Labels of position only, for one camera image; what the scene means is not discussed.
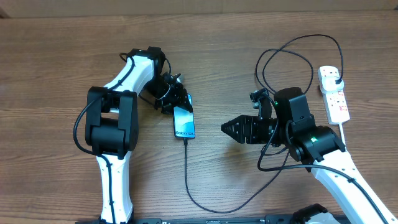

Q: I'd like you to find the white power strip cord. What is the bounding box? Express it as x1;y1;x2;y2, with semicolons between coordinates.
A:
338;123;348;147

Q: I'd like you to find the Samsung Galaxy smartphone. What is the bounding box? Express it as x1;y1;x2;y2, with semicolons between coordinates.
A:
174;106;195;139

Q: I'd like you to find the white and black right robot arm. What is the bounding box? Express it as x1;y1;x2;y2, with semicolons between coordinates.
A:
221;87;397;223

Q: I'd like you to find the white charger plug adapter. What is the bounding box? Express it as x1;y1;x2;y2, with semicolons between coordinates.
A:
320;77;345;94

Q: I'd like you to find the black USB charging cable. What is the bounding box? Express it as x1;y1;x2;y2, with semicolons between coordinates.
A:
182;34;345;215

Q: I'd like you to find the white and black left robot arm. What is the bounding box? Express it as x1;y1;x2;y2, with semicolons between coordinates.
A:
73;47;193;223

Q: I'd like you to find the white power strip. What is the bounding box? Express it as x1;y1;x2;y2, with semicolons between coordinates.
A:
317;65;350;124

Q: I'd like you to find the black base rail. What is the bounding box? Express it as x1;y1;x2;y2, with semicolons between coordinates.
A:
129;215;293;224

